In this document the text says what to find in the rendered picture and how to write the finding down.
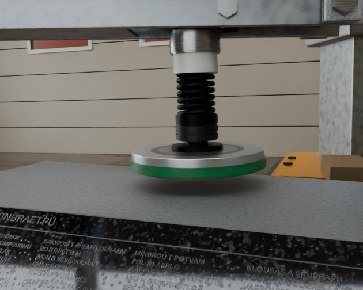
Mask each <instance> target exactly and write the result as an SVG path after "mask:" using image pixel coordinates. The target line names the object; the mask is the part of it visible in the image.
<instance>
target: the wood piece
mask: <svg viewBox="0 0 363 290"><path fill-rule="evenodd" d="M321 173H322V175H323V177H324V178H325V180H339V181H355V182H363V157H361V156H359V155H321Z"/></svg>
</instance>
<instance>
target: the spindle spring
mask: <svg viewBox="0 0 363 290"><path fill-rule="evenodd" d="M203 73H212V72H187V73H179V74H176V76H177V77H179V78H178V79H177V80H176V82H177V83H178V84H180V85H177V87H176V88H177V89H178V90H179V92H177V96H178V97H181V98H178V99H177V103H180V105H178V106H177V108H178V110H183V111H179V112H178V114H180V115H197V114H209V113H214V112H215V110H216V108H215V107H212V106H214V105H215V101H213V99H215V95H214V94H209V93H214V92H215V88H213V87H210V86H214V85H215V82H214V81H206V82H193V83H185V82H189V81H202V80H210V79H214V78H215V75H214V74H207V75H193V76H187V77H185V75H190V74H203ZM197 87H207V88H206V89H194V90H185V89H190V88H197ZM195 94H207V95H204V96H192V97H185V96H189V95H195ZM196 101H207V102H200V103H192V104H186V102H196ZM205 107H207V109H197V110H186V109H193V108H205Z"/></svg>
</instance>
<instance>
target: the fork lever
mask: <svg viewBox="0 0 363 290"><path fill-rule="evenodd" d="M357 6H358V0H333V4H332V8H334V9H335V10H337V11H339V12H341V13H342V14H345V13H347V12H349V11H351V10H352V9H354V8H356V7H357ZM362 24H363V0H362V19H361V20H360V21H358V22H337V23H323V22H322V0H0V41H32V40H129V39H169V33H168V31H166V30H165V28H221V27H239V30H238V32H230V33H220V35H221V39H227V38H276V37H338V36H339V28H340V26H342V25H362Z"/></svg>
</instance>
